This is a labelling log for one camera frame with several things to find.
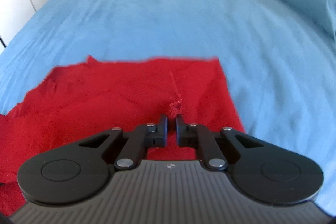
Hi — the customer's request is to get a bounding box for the red knit sweater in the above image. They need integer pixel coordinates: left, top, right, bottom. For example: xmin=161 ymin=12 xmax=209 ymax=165
xmin=1 ymin=57 xmax=244 ymax=216

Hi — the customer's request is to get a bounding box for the blue bed sheet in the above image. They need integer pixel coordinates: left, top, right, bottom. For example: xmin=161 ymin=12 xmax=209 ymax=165
xmin=1 ymin=0 xmax=335 ymax=214

